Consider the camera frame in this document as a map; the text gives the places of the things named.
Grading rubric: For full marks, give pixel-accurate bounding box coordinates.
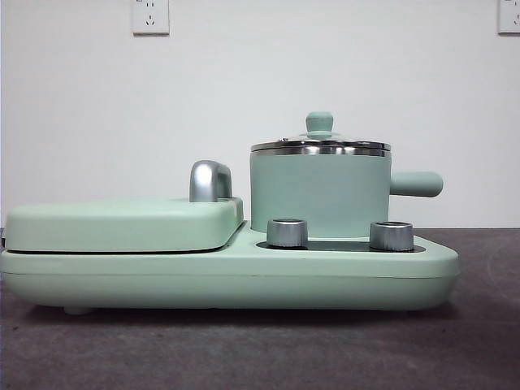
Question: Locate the mint green handled pot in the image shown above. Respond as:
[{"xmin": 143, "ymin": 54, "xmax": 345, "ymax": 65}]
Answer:
[{"xmin": 249, "ymin": 150, "xmax": 444, "ymax": 240}]

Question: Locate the silver control knob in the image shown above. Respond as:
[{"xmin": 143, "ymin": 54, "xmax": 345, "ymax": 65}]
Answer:
[
  {"xmin": 368, "ymin": 220, "xmax": 415, "ymax": 251},
  {"xmin": 266, "ymin": 218, "xmax": 310, "ymax": 249}
]

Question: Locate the mint green griddle cover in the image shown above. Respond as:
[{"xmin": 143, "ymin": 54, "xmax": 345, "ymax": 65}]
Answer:
[{"xmin": 4, "ymin": 196, "xmax": 245, "ymax": 253}]

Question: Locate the glass lid with green knob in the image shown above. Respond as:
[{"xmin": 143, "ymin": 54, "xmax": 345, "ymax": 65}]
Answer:
[{"xmin": 250, "ymin": 111, "xmax": 392, "ymax": 158}]

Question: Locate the silver cover handle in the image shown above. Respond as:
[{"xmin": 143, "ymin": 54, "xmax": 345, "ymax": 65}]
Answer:
[{"xmin": 189, "ymin": 160, "xmax": 234, "ymax": 203}]

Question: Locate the mint green breakfast machine base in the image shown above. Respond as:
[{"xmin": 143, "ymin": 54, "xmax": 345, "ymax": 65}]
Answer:
[{"xmin": 0, "ymin": 219, "xmax": 461, "ymax": 316}]

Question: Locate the white wall socket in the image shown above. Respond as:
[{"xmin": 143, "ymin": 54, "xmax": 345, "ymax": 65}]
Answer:
[
  {"xmin": 132, "ymin": 0, "xmax": 171, "ymax": 36},
  {"xmin": 497, "ymin": 0, "xmax": 520, "ymax": 35}
]

